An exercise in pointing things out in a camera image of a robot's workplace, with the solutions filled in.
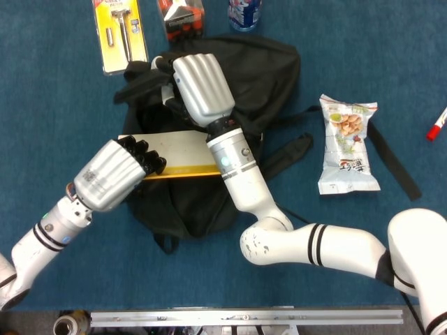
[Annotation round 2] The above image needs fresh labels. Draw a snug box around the black fabric backpack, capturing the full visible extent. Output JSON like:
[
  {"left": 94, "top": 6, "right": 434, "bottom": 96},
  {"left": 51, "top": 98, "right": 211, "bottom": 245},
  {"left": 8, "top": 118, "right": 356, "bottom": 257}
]
[{"left": 113, "top": 33, "right": 423, "bottom": 255}]

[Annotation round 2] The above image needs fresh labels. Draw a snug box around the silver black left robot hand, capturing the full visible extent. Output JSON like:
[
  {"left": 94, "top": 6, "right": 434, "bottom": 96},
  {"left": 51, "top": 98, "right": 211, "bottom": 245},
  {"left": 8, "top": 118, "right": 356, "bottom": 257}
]
[{"left": 71, "top": 135, "right": 168, "bottom": 213}]

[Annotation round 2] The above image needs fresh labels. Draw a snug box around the yellow and white Lexicon book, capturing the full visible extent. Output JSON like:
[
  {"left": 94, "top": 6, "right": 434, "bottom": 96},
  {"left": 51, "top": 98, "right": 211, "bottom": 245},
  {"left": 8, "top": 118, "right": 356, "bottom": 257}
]
[{"left": 117, "top": 130, "right": 221, "bottom": 181}]

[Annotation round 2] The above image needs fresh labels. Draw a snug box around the red whiteboard marker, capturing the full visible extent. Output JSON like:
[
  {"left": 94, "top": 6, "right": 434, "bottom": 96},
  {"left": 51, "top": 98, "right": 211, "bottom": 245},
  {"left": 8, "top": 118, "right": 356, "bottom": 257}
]
[{"left": 425, "top": 106, "right": 447, "bottom": 142}]

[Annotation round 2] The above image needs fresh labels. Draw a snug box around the silver white-tipped right robot hand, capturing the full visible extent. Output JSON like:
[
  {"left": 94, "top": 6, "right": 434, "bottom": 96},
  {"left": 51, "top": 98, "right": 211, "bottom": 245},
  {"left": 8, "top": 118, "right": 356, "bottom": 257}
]
[{"left": 150, "top": 53, "right": 235, "bottom": 127}]

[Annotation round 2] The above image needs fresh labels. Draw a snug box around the blue carpet table cover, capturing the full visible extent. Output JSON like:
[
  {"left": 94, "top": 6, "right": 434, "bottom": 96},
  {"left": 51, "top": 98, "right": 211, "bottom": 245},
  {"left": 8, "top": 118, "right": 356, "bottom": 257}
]
[{"left": 0, "top": 0, "right": 447, "bottom": 311}]

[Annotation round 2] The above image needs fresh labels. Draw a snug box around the white nut snack bag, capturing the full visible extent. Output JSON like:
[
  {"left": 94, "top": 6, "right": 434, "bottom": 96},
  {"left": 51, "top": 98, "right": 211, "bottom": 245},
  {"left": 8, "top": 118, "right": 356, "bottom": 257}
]
[{"left": 317, "top": 93, "right": 381, "bottom": 195}]

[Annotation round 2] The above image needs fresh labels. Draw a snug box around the razor in yellow blister pack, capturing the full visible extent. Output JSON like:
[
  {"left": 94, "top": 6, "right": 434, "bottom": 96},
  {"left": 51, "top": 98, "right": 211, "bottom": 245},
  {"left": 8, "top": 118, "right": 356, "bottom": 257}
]
[{"left": 91, "top": 0, "right": 149, "bottom": 77}]

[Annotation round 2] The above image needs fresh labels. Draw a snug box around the clear jar with red-black items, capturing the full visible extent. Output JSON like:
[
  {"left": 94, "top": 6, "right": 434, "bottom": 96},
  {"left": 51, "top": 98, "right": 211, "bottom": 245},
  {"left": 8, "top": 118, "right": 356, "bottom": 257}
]
[{"left": 156, "top": 0, "right": 205, "bottom": 42}]

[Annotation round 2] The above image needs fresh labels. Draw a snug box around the blue drink bottle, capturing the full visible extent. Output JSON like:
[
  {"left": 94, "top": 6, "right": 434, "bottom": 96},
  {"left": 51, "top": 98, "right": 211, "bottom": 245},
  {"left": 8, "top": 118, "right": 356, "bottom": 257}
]
[{"left": 228, "top": 0, "right": 263, "bottom": 32}]

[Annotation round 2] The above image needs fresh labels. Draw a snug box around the aluminium profile rail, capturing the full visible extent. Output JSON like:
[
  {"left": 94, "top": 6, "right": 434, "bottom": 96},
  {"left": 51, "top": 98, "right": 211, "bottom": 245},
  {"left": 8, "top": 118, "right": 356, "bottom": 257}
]
[{"left": 89, "top": 308, "right": 404, "bottom": 328}]

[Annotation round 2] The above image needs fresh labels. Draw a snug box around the tape roll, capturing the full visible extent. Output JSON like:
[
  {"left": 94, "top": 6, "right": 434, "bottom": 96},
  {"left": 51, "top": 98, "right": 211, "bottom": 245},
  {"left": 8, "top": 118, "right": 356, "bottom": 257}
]
[{"left": 52, "top": 312, "right": 91, "bottom": 335}]

